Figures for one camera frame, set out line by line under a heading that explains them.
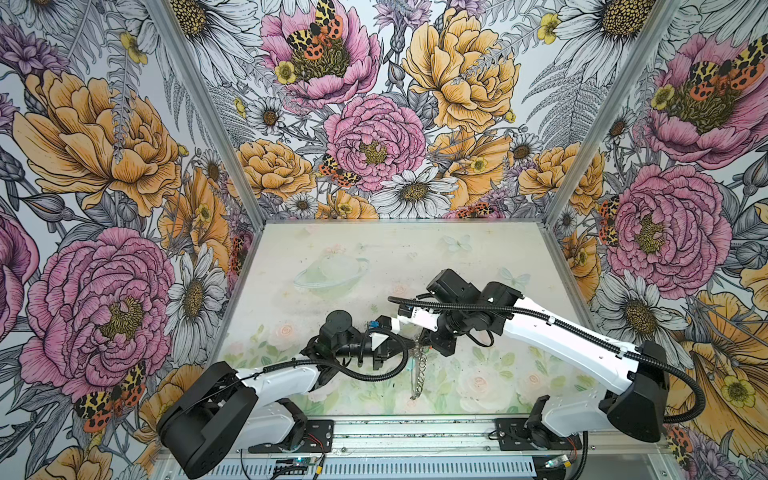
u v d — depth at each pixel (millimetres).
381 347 677
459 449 735
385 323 640
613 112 894
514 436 731
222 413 422
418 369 686
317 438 731
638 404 389
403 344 749
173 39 745
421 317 650
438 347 639
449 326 616
